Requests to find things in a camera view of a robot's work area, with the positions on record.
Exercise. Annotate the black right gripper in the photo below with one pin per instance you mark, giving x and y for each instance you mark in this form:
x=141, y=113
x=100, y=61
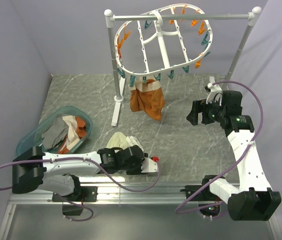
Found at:
x=197, y=107

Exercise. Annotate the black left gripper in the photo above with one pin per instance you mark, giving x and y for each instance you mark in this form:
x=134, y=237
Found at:
x=137, y=171

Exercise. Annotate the pale yellow underwear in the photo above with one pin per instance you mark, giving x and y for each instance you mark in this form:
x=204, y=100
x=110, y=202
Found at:
x=120, y=140

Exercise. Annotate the white oval clip hanger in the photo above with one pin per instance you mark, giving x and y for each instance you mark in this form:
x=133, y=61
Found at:
x=156, y=24

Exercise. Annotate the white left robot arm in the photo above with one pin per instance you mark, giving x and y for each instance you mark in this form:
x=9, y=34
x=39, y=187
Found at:
x=36, y=169

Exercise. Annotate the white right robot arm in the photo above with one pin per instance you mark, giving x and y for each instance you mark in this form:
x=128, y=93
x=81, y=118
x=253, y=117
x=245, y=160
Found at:
x=254, y=199

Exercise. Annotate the orange hanging underwear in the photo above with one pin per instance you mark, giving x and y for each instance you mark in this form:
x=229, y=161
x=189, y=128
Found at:
x=148, y=98

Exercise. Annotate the orange cloth in basket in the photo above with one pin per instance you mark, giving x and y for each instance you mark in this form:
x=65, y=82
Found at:
x=81, y=131

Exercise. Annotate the cream cloth in basket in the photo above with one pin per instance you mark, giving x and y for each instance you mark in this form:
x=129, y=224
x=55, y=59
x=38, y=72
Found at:
x=72, y=136

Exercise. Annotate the grey cloth in basket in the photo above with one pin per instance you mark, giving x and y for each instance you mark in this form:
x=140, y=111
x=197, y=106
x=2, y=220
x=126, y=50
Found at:
x=55, y=134

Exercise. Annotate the teal plastic basket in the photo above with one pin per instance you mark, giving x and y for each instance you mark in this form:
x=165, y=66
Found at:
x=34, y=138

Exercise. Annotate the white drying rack stand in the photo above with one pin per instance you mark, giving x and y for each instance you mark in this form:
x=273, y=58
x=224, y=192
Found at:
x=132, y=56

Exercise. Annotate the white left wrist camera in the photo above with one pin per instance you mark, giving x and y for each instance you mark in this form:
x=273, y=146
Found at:
x=150, y=165

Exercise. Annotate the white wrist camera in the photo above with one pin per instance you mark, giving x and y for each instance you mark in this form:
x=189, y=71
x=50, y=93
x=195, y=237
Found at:
x=150, y=165
x=215, y=92

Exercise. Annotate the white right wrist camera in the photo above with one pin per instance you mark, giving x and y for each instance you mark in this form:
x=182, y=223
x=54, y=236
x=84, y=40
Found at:
x=215, y=92

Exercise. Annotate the aluminium mounting rail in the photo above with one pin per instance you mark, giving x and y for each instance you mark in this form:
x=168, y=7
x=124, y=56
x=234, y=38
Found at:
x=123, y=215

